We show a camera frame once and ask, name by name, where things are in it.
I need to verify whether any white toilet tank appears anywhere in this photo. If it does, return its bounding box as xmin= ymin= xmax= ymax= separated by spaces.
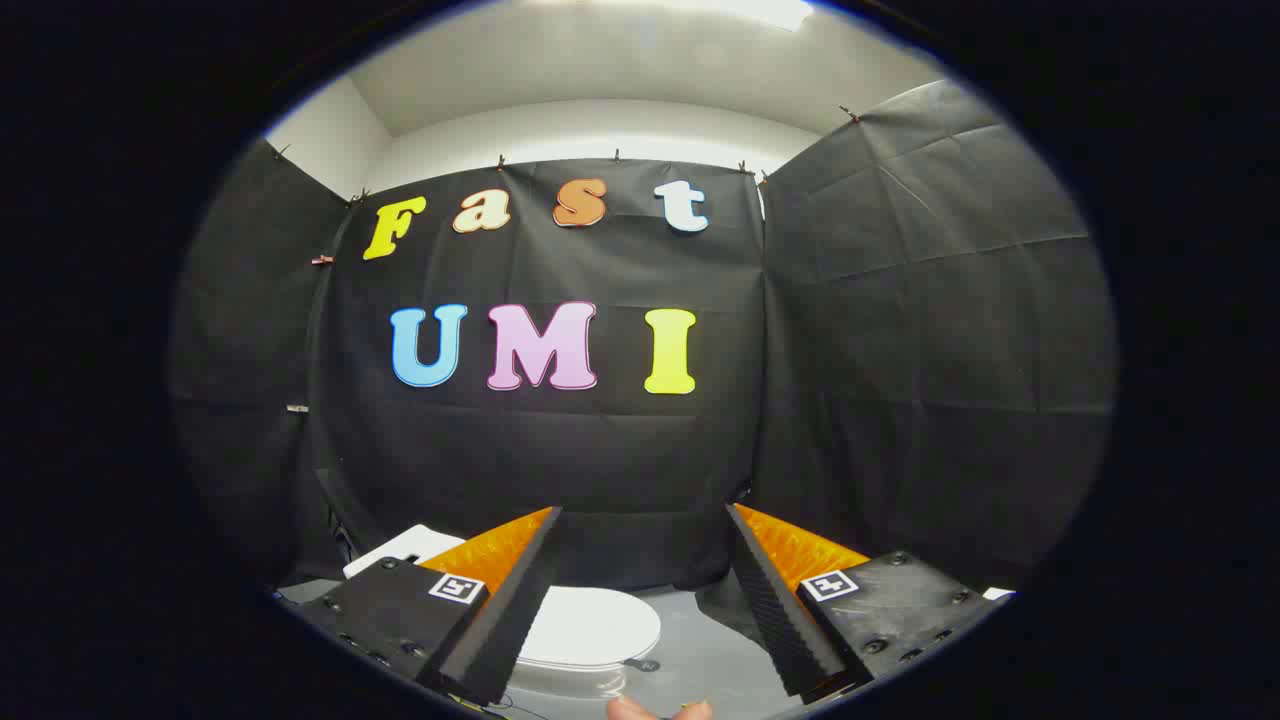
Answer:
xmin=343 ymin=524 xmax=467 ymax=581

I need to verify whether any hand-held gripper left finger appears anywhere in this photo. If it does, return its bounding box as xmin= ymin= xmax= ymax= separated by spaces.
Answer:
xmin=298 ymin=505 xmax=564 ymax=708

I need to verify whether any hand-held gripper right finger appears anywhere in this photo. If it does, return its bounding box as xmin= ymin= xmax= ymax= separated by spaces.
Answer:
xmin=725 ymin=503 xmax=1003 ymax=704

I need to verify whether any white toilet lid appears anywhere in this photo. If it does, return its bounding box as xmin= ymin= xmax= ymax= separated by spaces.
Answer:
xmin=515 ymin=585 xmax=664 ymax=674

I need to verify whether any black backdrop cloth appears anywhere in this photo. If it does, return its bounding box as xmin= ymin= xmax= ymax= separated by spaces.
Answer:
xmin=170 ymin=80 xmax=1117 ymax=601

